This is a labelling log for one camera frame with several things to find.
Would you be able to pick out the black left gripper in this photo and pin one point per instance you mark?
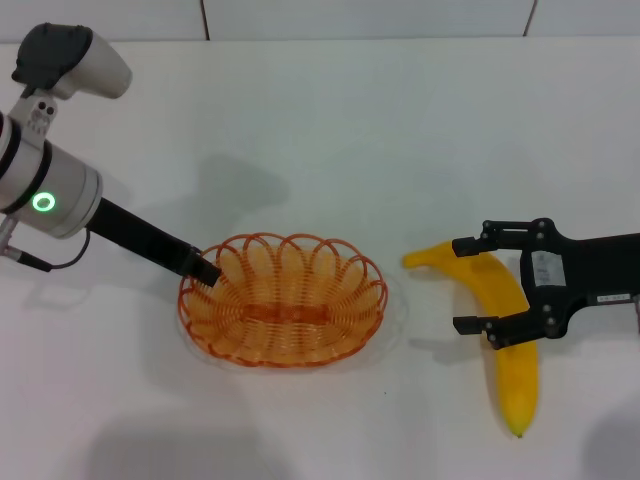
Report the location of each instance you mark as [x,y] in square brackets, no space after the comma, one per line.
[145,240]

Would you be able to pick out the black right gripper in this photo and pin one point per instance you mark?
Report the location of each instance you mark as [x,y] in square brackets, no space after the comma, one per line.
[595,265]

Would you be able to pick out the yellow banana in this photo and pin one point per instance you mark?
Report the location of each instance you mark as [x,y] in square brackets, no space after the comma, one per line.
[500,290]

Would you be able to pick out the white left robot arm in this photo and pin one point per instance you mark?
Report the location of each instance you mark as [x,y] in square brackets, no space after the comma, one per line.
[65,185]

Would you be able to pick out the left wrist camera housing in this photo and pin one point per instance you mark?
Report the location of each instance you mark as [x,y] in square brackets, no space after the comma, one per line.
[100,70]

